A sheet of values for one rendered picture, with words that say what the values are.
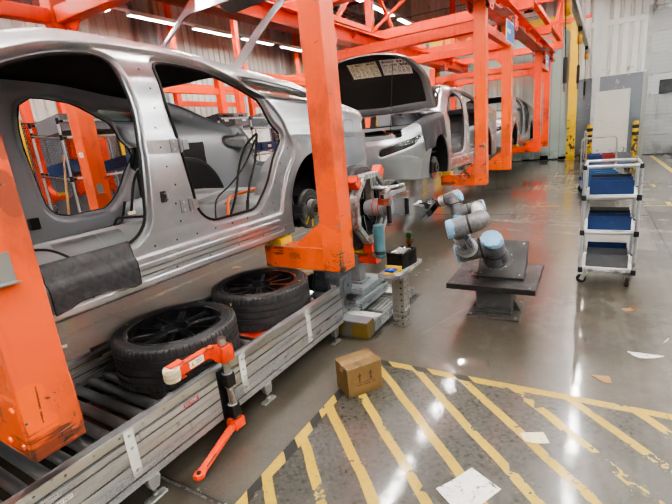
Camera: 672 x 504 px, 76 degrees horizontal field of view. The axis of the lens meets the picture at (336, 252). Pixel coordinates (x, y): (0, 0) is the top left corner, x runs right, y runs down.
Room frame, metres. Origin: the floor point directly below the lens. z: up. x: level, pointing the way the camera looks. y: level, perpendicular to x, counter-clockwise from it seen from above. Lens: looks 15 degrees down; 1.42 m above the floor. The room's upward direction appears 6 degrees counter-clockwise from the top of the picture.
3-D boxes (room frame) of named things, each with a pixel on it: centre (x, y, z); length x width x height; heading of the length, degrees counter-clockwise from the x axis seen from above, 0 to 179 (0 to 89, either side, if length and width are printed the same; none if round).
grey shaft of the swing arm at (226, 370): (1.89, 0.59, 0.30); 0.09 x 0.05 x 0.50; 148
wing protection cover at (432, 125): (6.19, -1.45, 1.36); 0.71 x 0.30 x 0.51; 148
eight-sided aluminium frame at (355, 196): (3.37, -0.31, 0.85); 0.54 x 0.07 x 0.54; 148
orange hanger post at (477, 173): (6.58, -2.05, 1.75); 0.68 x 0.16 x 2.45; 58
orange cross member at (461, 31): (7.17, -1.11, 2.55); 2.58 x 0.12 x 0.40; 58
